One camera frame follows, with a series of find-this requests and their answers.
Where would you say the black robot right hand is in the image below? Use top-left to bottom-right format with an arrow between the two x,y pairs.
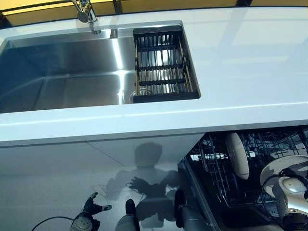
279,167 -> 308,180

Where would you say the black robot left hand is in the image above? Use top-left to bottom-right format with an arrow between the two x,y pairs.
80,192 -> 113,216

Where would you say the beige round ceramic plate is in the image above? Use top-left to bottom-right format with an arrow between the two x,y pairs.
225,132 -> 249,180
259,155 -> 308,201

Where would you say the black robot foot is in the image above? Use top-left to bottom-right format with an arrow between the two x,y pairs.
174,189 -> 186,229
125,199 -> 137,217

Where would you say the white cabinet door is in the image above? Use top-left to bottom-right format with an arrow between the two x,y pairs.
0,141 -> 126,175
87,133 -> 205,170

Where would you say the stainless steel sink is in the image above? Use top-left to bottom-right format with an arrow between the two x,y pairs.
0,19 -> 202,114

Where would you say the black dish drying rack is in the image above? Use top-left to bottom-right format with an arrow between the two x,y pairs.
132,25 -> 202,104

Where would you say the chrome kitchen faucet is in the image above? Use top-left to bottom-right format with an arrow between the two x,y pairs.
71,0 -> 102,34

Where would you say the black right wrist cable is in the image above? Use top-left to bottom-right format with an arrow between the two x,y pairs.
261,175 -> 286,218

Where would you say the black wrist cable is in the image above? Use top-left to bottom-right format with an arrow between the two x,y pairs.
31,216 -> 78,231
261,175 -> 286,218

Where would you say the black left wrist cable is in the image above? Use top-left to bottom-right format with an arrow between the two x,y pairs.
31,216 -> 78,231

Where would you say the black wire dishwasher rack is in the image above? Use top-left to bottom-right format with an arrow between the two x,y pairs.
190,129 -> 308,210

